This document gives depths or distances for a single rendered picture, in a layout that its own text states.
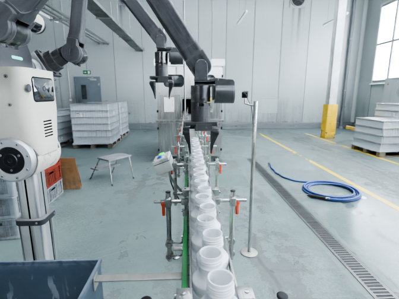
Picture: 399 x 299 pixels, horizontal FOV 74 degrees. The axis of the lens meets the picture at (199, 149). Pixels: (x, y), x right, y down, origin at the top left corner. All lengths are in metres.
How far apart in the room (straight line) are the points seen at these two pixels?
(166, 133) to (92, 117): 2.53
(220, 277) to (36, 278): 0.65
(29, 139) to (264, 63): 10.80
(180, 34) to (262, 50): 10.78
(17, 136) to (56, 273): 0.47
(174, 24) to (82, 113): 6.82
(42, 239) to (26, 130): 0.44
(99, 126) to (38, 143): 6.37
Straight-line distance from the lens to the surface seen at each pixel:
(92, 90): 11.58
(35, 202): 1.20
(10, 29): 0.88
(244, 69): 11.27
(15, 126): 1.08
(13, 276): 0.98
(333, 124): 9.61
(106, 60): 11.51
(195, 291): 0.47
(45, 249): 1.27
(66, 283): 0.93
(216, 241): 0.49
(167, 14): 0.79
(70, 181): 4.42
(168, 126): 5.53
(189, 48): 0.77
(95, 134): 7.49
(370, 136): 7.50
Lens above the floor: 1.41
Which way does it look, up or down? 12 degrees down
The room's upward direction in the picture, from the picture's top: straight up
